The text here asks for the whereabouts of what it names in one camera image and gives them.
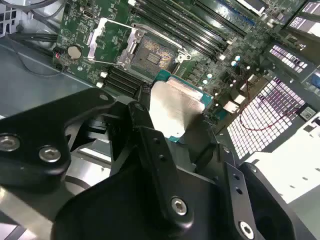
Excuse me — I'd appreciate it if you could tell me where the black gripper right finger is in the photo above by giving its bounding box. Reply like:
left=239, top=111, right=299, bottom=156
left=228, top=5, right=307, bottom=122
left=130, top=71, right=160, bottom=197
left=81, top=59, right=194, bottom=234
left=184, top=115, right=312, bottom=240

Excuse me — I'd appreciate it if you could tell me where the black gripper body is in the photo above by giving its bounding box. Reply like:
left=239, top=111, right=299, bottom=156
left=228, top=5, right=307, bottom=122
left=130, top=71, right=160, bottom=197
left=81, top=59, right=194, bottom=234
left=53, top=117, right=238, bottom=240

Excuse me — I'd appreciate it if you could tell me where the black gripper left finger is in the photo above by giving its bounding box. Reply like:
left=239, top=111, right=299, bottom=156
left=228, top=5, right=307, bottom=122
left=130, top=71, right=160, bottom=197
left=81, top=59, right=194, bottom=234
left=0, top=84, right=195, bottom=230

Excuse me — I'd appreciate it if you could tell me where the silver CPU with green edge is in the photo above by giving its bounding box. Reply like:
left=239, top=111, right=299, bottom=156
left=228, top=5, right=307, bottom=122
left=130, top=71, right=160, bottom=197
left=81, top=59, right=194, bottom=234
left=148, top=69, right=215, bottom=145

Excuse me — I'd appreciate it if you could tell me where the metal socket cover frame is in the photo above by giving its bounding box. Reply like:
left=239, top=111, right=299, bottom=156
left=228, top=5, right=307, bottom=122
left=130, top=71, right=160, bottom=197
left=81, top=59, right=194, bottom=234
left=86, top=17, right=140, bottom=68

